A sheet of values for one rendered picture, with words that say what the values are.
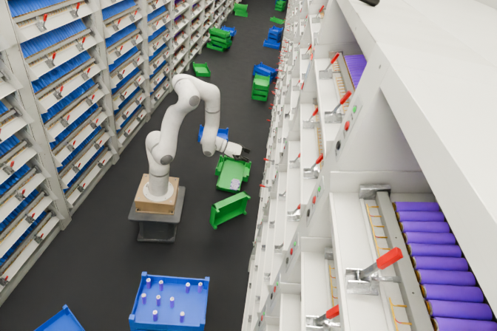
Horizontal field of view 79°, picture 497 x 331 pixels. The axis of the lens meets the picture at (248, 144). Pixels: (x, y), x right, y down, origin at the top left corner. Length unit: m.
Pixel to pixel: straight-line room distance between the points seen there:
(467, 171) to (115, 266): 2.09
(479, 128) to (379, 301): 0.25
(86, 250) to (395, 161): 2.06
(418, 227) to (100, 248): 2.04
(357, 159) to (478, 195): 0.30
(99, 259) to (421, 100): 2.11
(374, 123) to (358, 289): 0.24
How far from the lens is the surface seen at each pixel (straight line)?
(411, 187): 0.60
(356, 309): 0.46
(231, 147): 1.91
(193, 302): 1.54
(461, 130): 0.35
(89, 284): 2.19
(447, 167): 0.29
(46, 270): 2.31
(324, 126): 0.76
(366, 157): 0.54
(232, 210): 2.46
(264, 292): 1.31
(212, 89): 1.65
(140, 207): 2.06
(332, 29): 1.16
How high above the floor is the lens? 1.88
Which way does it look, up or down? 37 degrees down
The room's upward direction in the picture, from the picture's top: 12 degrees clockwise
